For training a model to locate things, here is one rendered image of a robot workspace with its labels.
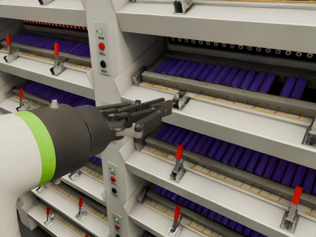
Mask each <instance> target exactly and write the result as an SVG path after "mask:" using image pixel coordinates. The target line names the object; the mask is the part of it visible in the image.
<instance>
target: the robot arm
mask: <svg viewBox="0 0 316 237"><path fill-rule="evenodd" d="M172 107H173V100H167V101H165V98H162V97H161V98H158V99H155V100H151V101H148V102H144V103H142V104H141V100H135V104H132V105H131V103H130V102H125V103H116V104H110V105H103V106H97V107H94V106H91V105H81V106H77V107H71V106H69V105H67V104H64V103H61V104H58V103H57V100H52V103H51V105H50V106H46V107H41V108H36V109H31V110H26V111H20V112H15V113H10V114H4V115H0V237H21V234H20V229H19V225H18V219H17V211H16V202H17V200H18V198H19V197H20V196H21V195H22V194H24V193H26V192H28V191H30V190H32V189H35V188H37V187H39V186H41V185H44V184H46V183H48V182H51V181H53V184H60V183H61V180H60V179H61V177H63V176H65V175H67V174H70V173H71V172H73V171H76V170H78V169H80V168H82V167H83V166H84V165H85V164H86V163H87V162H88V160H89V158H90V157H93V156H95V155H97V154H100V153H102V152H103V151H104V150H105V149H106V147H107V146H108V145H109V143H110V142H111V141H117V140H121V139H123V138H124V137H125V136H127V137H131V138H132V139H134V142H135V143H140V142H142V139H143V137H144V136H146V135H147V134H149V133H150V132H152V131H153V130H155V129H156V128H158V127H159V126H161V121H162V117H165V116H168V115H171V114H172Z"/></svg>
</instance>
